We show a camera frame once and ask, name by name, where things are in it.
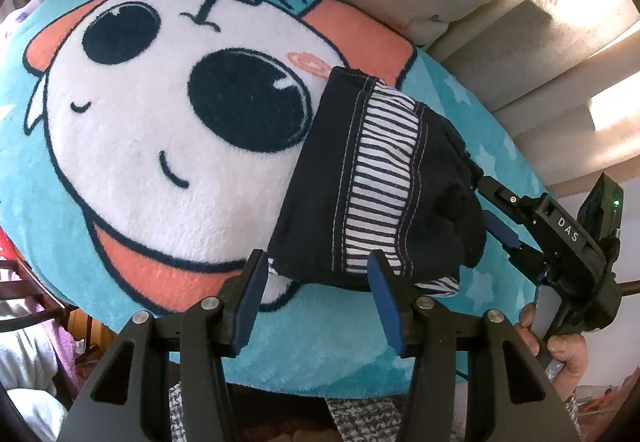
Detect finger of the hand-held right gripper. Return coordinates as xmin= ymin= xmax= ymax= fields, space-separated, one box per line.
xmin=482 ymin=211 xmax=550 ymax=284
xmin=477 ymin=175 xmax=542 ymax=224

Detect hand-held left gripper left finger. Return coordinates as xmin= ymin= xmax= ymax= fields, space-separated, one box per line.
xmin=60 ymin=248 xmax=271 ymax=442

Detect grey checked cloth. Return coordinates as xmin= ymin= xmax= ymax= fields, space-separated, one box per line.
xmin=167 ymin=382 xmax=461 ymax=442

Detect person's right hand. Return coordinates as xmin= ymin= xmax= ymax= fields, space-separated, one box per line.
xmin=517 ymin=302 xmax=592 ymax=410

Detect turquoise cartoon printed blanket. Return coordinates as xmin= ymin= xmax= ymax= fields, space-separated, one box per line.
xmin=0 ymin=0 xmax=558 ymax=400

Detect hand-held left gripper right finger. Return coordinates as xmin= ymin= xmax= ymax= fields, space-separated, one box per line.
xmin=366 ymin=249 xmax=586 ymax=442

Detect white cloth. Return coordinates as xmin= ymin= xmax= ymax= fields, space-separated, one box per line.
xmin=0 ymin=327 xmax=71 ymax=442

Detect black pants with striped panel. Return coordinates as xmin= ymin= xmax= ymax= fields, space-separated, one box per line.
xmin=267 ymin=66 xmax=488 ymax=298

